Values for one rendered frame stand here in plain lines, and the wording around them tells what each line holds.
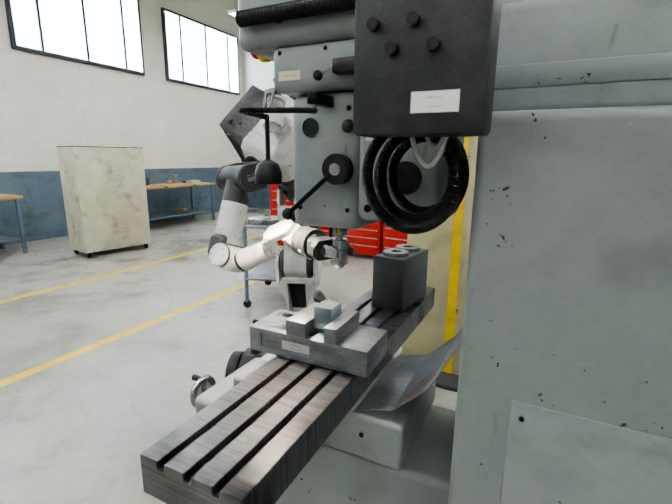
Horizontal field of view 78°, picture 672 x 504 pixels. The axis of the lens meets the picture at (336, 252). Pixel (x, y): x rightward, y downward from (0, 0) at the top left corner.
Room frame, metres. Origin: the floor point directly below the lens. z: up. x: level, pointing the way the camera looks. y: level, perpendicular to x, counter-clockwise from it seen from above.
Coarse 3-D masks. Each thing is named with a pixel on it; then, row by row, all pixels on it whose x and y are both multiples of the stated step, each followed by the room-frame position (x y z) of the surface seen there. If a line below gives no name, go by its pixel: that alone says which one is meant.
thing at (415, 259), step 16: (384, 256) 1.42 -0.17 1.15; (400, 256) 1.40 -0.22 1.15; (416, 256) 1.45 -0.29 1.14; (384, 272) 1.40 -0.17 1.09; (400, 272) 1.37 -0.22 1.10; (416, 272) 1.46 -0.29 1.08; (384, 288) 1.40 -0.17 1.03; (400, 288) 1.37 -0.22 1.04; (416, 288) 1.46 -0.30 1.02; (384, 304) 1.40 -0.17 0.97; (400, 304) 1.37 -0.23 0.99
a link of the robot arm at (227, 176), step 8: (224, 168) 1.49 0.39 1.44; (232, 168) 1.45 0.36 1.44; (224, 176) 1.46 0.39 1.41; (232, 176) 1.43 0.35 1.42; (224, 184) 1.47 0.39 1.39; (232, 184) 1.42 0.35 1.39; (224, 192) 1.43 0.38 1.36; (232, 192) 1.41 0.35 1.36; (240, 192) 1.41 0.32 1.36; (232, 200) 1.40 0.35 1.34; (240, 200) 1.41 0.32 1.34; (248, 200) 1.44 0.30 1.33
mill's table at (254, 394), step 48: (432, 288) 1.64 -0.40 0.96; (240, 384) 0.88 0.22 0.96; (288, 384) 0.89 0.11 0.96; (336, 384) 0.89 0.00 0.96; (192, 432) 0.71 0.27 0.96; (240, 432) 0.73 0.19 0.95; (288, 432) 0.71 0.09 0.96; (144, 480) 0.64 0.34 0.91; (192, 480) 0.59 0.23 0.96; (240, 480) 0.59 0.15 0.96; (288, 480) 0.66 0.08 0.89
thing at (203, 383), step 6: (192, 378) 1.35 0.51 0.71; (198, 378) 1.34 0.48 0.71; (204, 378) 1.34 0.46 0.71; (210, 378) 1.36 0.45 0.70; (198, 384) 1.31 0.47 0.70; (204, 384) 1.34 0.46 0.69; (210, 384) 1.37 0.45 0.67; (192, 390) 1.30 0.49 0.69; (198, 390) 1.32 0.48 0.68; (204, 390) 1.33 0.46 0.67; (192, 396) 1.29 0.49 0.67; (192, 402) 1.29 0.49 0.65
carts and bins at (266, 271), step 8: (256, 216) 4.23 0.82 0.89; (264, 216) 4.23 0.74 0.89; (272, 216) 4.65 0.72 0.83; (248, 224) 4.07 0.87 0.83; (256, 224) 4.05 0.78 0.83; (264, 224) 4.08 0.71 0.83; (272, 224) 4.04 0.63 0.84; (264, 264) 4.51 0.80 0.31; (272, 264) 4.51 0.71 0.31; (256, 272) 4.17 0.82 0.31; (264, 272) 4.17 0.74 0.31; (272, 272) 4.18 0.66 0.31; (256, 280) 3.94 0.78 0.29; (264, 280) 3.93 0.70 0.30; (272, 280) 3.92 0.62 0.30; (248, 288) 3.98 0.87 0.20; (248, 296) 3.97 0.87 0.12; (248, 304) 3.96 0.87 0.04
